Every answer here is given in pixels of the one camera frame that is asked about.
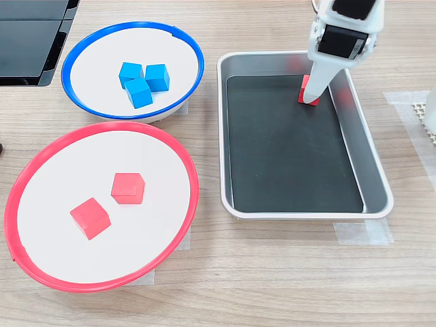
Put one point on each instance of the red-rimmed white plate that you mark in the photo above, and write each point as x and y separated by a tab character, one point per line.
160	204

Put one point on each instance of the blue-rimmed white plate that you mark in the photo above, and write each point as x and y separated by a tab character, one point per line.
102	68

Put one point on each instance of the clear tape strip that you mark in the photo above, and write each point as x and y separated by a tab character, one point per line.
182	109
185	240
361	232
408	102
143	278

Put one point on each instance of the red cube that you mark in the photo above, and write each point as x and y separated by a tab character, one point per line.
301	95
90	218
127	189

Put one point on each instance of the pale perforated base plate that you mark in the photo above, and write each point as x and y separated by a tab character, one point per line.
419	110

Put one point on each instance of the black glossy panel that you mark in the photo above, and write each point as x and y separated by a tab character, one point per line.
24	44

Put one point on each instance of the blue cube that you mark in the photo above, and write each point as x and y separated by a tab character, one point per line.
130	71
157	77
138	94

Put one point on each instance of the black tray mat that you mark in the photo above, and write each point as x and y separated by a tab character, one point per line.
289	153

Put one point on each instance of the steel tray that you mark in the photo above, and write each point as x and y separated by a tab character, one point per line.
374	177

